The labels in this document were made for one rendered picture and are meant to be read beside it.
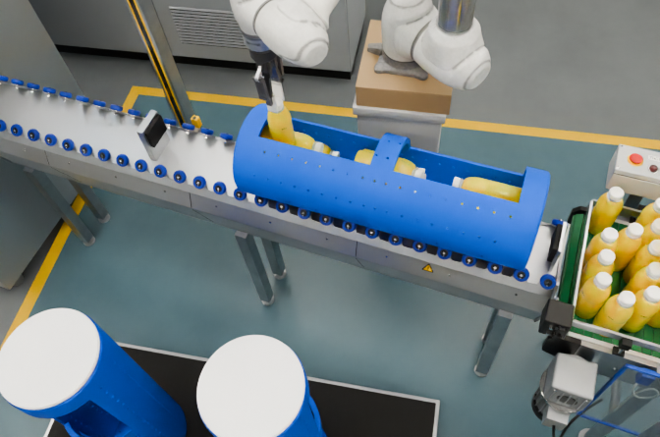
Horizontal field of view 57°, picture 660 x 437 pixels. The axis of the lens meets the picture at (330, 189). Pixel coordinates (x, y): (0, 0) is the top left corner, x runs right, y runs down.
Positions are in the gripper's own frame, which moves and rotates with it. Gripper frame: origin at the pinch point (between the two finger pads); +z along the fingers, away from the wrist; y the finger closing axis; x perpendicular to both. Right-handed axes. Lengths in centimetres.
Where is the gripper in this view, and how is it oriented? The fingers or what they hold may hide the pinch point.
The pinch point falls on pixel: (274, 97)
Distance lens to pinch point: 172.0
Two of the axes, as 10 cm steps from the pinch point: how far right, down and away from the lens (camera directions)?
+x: 9.3, 2.5, -2.6
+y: -3.5, 7.9, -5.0
